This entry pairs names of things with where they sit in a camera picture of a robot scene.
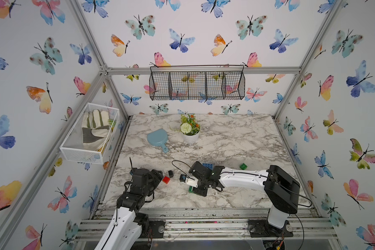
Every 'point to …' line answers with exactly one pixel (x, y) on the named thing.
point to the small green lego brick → (243, 166)
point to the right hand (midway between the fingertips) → (196, 185)
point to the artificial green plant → (188, 126)
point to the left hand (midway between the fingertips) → (161, 174)
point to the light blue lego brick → (210, 165)
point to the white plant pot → (191, 139)
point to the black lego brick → (171, 173)
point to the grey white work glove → (96, 129)
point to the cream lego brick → (192, 181)
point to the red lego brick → (166, 179)
